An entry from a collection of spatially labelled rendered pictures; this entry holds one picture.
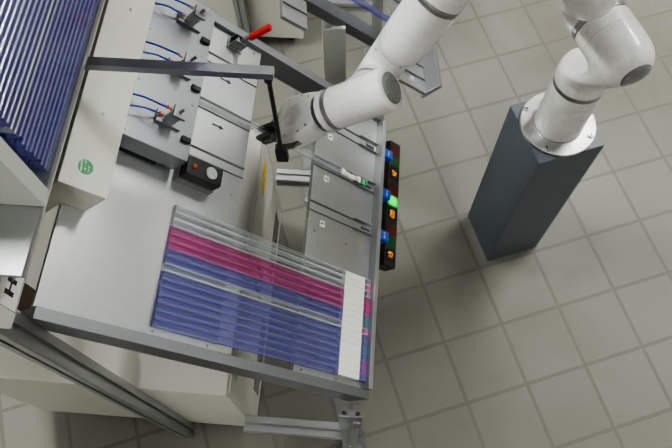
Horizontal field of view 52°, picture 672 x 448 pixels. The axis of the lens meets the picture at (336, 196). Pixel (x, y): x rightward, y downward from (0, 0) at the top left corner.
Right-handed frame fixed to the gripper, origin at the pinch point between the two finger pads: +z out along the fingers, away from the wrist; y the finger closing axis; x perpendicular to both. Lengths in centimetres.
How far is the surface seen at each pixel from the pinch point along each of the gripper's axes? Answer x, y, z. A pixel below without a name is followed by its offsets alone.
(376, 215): 32.5, 7.3, -5.4
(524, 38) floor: 125, -107, -5
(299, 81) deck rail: 8.7, -18.9, 1.3
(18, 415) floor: 26, 50, 124
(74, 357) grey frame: -21, 51, 18
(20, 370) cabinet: -7, 47, 64
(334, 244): 21.9, 17.8, -2.3
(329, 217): 19.5, 12.2, -2.2
